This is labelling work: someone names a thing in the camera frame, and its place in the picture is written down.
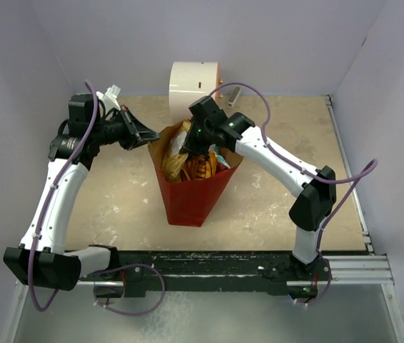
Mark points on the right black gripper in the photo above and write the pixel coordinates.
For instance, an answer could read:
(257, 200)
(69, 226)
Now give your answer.
(190, 146)

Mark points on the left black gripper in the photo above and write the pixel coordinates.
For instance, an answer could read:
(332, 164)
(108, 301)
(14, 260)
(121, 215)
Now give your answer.
(136, 133)

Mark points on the tan snack bag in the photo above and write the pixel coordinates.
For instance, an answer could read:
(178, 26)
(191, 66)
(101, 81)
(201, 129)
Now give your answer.
(173, 161)

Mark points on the orange kettle chips bag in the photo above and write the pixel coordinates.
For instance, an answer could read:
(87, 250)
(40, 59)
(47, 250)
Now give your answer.
(199, 167)

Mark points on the red paper bag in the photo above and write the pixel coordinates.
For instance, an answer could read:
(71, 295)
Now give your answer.
(188, 203)

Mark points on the teal white snack bag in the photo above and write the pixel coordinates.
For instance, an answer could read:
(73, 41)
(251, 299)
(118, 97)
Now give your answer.
(221, 163)

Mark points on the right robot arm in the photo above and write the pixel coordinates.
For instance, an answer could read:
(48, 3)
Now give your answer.
(315, 196)

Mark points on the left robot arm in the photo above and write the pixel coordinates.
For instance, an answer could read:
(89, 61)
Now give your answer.
(41, 259)

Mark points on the white cylinder appliance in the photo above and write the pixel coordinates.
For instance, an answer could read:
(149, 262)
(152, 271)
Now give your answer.
(189, 81)

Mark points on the small grey white device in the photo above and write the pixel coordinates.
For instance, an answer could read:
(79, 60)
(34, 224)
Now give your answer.
(233, 98)

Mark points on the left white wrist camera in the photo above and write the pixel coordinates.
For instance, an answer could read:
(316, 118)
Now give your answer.
(109, 98)

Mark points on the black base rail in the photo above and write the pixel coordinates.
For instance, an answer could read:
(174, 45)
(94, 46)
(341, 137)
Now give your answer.
(275, 273)

